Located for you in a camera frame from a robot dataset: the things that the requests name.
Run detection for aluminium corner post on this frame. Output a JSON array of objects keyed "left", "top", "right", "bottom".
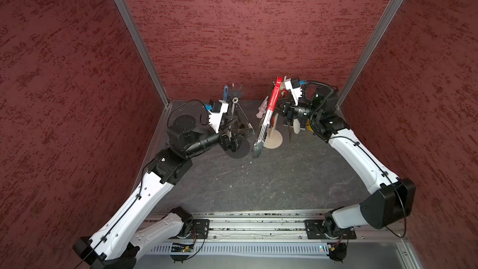
[
  {"left": 336, "top": 0, "right": 404, "bottom": 110},
  {"left": 113, "top": 0, "right": 170, "bottom": 107}
]

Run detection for cream blue handled tongs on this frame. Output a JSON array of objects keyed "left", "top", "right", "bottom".
[{"left": 223, "top": 85, "right": 229, "bottom": 101}]

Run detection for pink handled tweezers tongs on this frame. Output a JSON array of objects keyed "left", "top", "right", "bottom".
[{"left": 256, "top": 97, "right": 268, "bottom": 119}]

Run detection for dark grey utensil rack stand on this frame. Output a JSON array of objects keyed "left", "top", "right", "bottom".
[{"left": 224, "top": 84, "right": 253, "bottom": 159}]

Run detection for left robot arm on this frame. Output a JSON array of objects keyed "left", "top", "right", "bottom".
[{"left": 73, "top": 113, "right": 254, "bottom": 269}]

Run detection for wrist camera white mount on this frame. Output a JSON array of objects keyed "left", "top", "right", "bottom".
[
  {"left": 284, "top": 78, "right": 302, "bottom": 106},
  {"left": 206, "top": 100, "right": 229, "bottom": 133}
]

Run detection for aluminium corner post left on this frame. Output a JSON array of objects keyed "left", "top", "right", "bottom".
[{"left": 113, "top": 0, "right": 170, "bottom": 107}]

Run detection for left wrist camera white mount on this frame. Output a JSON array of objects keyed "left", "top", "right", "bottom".
[{"left": 206, "top": 100, "right": 229, "bottom": 133}]

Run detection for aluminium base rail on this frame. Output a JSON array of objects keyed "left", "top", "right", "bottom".
[{"left": 108, "top": 208, "right": 412, "bottom": 259}]

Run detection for yellow metal pencil bucket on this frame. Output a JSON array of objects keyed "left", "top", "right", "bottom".
[{"left": 306, "top": 120, "right": 314, "bottom": 132}]

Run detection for aluminium corner post right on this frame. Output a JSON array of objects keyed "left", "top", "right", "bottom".
[{"left": 336, "top": 0, "right": 404, "bottom": 110}]

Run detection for cream utensil rack stand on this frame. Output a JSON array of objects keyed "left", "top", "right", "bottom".
[{"left": 261, "top": 75, "right": 298, "bottom": 149}]

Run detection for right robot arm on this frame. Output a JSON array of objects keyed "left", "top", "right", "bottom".
[{"left": 276, "top": 78, "right": 416, "bottom": 239}]

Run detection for long red handled steel tongs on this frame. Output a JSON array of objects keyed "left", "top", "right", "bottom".
[{"left": 251, "top": 77, "right": 283, "bottom": 159}]

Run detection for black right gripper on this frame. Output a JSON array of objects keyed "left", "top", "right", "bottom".
[{"left": 267, "top": 95, "right": 321, "bottom": 122}]

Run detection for red looped long steel tongs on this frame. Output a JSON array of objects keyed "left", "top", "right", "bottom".
[{"left": 286, "top": 120, "right": 294, "bottom": 143}]

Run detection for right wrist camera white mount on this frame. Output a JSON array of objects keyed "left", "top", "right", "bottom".
[{"left": 284, "top": 78, "right": 302, "bottom": 106}]

